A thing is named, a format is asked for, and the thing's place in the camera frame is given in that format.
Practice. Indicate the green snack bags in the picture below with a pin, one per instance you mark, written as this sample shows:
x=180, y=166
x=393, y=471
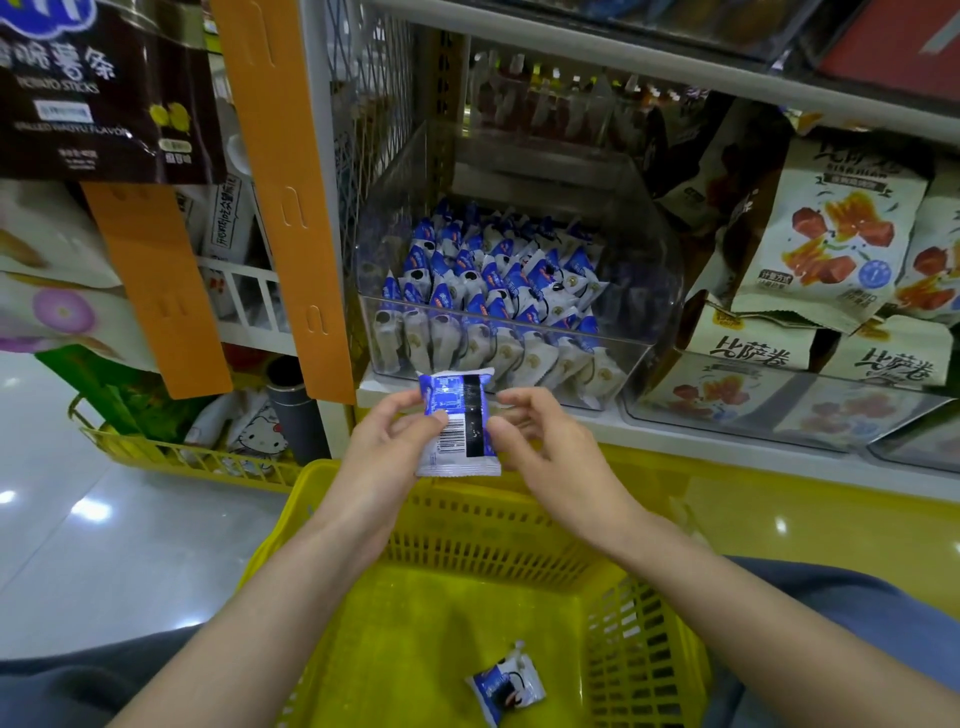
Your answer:
x=113, y=390

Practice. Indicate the red price sign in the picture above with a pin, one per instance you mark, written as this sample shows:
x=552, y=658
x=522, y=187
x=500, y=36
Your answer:
x=900, y=45

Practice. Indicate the pile of blue snack packets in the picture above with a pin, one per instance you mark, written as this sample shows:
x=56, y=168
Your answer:
x=488, y=293

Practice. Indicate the yellow floor basket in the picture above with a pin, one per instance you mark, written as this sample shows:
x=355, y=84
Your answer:
x=173, y=453

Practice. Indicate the orange shelf post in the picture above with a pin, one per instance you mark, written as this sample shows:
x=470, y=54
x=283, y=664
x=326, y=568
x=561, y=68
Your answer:
x=285, y=195

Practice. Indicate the black potato stick bag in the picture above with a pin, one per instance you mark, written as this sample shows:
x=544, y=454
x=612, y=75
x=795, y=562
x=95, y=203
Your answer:
x=98, y=98

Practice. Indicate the white cartoon print packet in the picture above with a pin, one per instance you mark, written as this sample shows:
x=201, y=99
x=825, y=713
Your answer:
x=255, y=428

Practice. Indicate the row of small brown packets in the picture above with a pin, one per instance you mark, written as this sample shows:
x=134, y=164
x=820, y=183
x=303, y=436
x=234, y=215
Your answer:
x=578, y=105

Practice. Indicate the person's left hand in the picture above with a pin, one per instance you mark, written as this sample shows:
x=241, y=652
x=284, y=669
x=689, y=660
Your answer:
x=375, y=480

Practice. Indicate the white card packet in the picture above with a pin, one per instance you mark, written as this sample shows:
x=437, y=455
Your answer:
x=228, y=218

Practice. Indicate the orange hanging strip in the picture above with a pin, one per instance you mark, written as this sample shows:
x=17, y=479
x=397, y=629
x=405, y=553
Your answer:
x=158, y=285

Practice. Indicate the yellow plastic shopping basket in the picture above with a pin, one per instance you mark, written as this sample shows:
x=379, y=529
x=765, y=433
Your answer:
x=405, y=645

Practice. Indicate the person's right hand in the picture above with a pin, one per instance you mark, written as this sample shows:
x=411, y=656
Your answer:
x=570, y=473

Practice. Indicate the dark grey cylinder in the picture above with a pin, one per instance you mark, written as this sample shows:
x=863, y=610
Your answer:
x=296, y=413

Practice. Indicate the clear plastic bin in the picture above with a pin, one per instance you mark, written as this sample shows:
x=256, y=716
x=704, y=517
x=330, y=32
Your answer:
x=660, y=278
x=750, y=413

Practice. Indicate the person's right forearm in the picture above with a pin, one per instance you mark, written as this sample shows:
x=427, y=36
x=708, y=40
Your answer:
x=780, y=645

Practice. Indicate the row of fruit print bags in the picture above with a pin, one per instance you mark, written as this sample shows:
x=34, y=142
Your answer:
x=840, y=225

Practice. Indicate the store shelf with yellow base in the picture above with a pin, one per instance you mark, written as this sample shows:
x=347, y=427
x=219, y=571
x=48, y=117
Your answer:
x=810, y=518

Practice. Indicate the grey trousers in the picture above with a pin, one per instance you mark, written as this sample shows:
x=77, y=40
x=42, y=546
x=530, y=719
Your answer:
x=68, y=683

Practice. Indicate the person's left forearm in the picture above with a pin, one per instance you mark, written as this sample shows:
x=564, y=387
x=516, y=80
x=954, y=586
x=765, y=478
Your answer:
x=240, y=660

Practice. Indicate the purple white snack bag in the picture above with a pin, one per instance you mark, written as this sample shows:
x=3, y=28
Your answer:
x=53, y=233
x=60, y=315

